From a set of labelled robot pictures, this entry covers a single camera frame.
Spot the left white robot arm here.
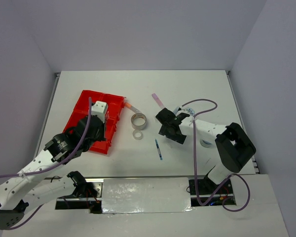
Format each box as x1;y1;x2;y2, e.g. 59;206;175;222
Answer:
0;114;106;230

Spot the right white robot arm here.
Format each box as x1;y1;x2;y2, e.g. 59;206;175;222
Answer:
155;108;256;193

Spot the blue crayon pen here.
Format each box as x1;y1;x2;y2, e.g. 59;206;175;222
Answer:
155;139;163;160

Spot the blue white bottle far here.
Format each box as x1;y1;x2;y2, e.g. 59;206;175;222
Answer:
185;107;195;116

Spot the blue white bottle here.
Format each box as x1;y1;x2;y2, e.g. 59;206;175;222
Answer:
200;139;212;148
185;107;195;116

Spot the pink highlighter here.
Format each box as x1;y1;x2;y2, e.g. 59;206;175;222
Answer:
152;93;165;109

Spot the large clear tape roll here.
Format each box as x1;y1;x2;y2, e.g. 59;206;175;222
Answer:
131;113;147;130

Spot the small clear tape roll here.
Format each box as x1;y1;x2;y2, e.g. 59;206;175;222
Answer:
132;130;143;140

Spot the red compartment organizer tray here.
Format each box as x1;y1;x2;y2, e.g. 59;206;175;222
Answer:
63;90;124;155

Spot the blue white bottle near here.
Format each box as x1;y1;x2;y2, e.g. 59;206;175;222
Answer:
200;139;212;148

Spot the orange capped highlighter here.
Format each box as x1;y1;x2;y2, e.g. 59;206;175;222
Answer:
125;103;141;113

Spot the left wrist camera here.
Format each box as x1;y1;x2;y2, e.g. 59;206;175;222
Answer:
91;101;108;123

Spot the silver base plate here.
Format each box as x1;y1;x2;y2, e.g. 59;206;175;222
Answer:
55;177;236;214

